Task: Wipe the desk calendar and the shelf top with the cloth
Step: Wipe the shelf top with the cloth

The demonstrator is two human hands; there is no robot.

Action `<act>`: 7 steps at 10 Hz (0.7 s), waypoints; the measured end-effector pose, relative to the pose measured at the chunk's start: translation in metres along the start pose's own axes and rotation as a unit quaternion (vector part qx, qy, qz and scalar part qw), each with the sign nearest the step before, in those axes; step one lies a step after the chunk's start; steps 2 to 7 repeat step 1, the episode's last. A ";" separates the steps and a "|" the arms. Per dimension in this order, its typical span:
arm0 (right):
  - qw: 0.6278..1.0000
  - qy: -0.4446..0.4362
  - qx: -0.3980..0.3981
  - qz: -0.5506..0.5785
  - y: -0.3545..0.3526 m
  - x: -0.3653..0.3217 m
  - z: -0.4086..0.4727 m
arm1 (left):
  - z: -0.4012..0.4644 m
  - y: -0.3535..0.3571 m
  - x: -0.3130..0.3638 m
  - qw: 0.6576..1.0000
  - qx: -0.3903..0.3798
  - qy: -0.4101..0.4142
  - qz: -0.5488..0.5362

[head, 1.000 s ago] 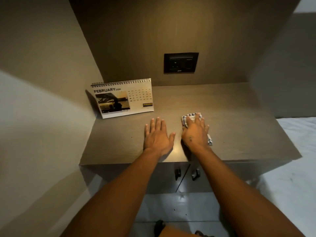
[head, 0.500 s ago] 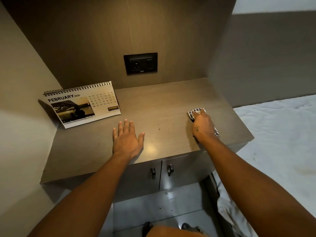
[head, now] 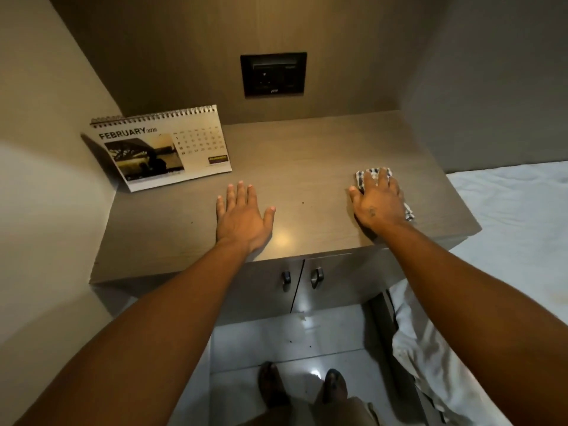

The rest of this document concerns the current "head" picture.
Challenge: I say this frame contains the person's left hand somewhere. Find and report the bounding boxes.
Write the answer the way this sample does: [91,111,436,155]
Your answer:
[216,182,276,254]

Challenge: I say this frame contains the person's right hand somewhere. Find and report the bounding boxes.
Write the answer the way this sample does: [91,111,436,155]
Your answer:
[348,168,405,232]

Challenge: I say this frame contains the checkered cleaning cloth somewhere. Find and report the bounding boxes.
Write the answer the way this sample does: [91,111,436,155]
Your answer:
[355,167,415,222]

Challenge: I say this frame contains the person's left forearm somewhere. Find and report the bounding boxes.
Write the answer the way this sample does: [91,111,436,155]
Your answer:
[13,237,260,426]

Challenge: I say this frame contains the person's right forearm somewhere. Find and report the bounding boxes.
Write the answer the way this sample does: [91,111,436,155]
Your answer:
[377,219,568,426]

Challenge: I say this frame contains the spiral desk calendar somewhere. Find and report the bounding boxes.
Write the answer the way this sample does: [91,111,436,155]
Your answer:
[90,104,233,192]

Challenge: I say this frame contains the white bed sheet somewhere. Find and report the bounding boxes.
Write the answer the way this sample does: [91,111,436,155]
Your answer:
[390,161,568,426]

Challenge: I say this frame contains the person's left foot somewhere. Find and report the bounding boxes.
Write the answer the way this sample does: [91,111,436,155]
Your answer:
[258,361,291,411]

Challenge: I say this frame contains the person's foot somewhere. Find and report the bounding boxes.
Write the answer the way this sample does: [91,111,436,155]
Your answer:
[258,361,291,411]
[322,368,348,405]

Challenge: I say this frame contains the person's right foot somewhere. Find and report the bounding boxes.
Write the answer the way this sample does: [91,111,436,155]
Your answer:
[322,368,348,405]

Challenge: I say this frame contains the person's beige shorts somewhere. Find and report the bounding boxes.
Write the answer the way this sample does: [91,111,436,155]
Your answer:
[240,396,382,426]

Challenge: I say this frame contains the black wall socket panel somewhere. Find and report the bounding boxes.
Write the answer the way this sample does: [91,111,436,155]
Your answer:
[240,52,308,98]

